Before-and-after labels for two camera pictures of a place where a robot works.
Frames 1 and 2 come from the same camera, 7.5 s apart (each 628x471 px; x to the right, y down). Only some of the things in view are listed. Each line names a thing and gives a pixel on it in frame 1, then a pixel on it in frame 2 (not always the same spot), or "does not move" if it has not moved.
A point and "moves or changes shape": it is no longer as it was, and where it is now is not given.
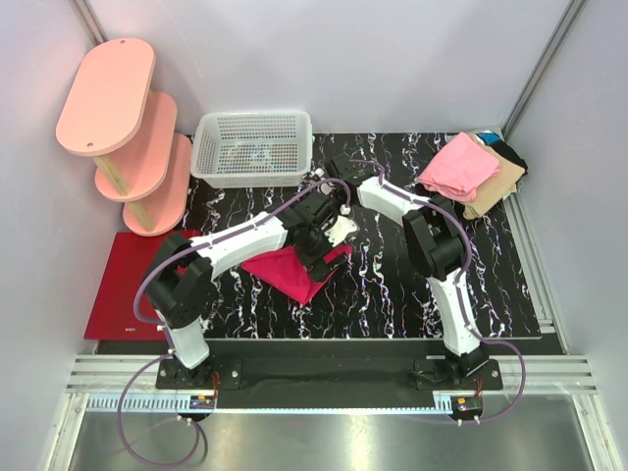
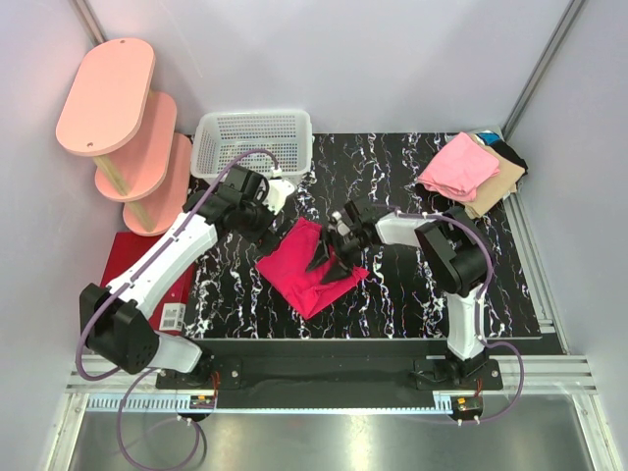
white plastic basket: (252, 149) does not move
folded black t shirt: (507, 151) does not move
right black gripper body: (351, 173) to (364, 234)
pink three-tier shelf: (112, 116) does not move
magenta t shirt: (283, 272) moves or changes shape
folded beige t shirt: (498, 187) does not move
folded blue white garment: (488, 136) does not move
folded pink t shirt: (458, 168) does not move
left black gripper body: (309, 252) to (257, 220)
